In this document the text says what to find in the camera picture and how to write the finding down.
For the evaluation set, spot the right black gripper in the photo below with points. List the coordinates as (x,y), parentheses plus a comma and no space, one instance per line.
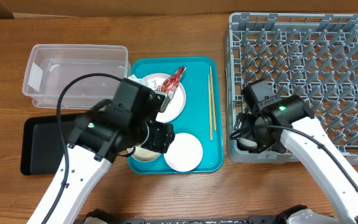
(243,129)

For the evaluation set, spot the wooden chopstick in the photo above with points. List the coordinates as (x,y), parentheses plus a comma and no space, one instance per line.
(210,110)
(212,98)

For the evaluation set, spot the right wooden chopstick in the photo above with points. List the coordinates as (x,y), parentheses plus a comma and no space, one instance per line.
(212,98)

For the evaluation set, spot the black tray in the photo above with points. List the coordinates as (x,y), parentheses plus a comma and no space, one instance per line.
(42,149)

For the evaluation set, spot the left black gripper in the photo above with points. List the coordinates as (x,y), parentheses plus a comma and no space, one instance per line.
(161,137)

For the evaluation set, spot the grey dish rack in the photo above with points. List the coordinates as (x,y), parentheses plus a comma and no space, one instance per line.
(314,56)

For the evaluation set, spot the red snack wrapper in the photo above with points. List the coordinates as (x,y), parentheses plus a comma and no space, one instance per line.
(170,85)

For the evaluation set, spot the clear plastic bin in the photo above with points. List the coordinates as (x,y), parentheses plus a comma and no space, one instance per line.
(51,67)

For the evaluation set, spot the left wooden chopstick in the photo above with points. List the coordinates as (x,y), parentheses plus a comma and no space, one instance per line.
(210,110)

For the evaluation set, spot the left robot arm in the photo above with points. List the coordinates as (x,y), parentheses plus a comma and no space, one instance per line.
(80,169)

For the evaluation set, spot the white round plate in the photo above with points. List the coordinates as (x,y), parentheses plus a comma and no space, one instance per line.
(176,104)

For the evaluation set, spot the crumpled white napkin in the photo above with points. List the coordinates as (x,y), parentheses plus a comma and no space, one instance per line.
(135,80)

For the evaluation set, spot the grey bowl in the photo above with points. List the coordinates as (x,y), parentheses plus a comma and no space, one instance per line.
(142,155)

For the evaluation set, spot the white pink bowl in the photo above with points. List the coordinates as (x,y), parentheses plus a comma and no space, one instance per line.
(185,153)

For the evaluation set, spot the teal plastic tray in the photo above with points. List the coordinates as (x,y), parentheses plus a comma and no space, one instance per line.
(194,119)

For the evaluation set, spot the white paper cup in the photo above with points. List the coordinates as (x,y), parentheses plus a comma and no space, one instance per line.
(247,144)

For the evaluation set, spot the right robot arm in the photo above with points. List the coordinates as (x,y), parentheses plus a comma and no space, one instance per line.
(291,124)

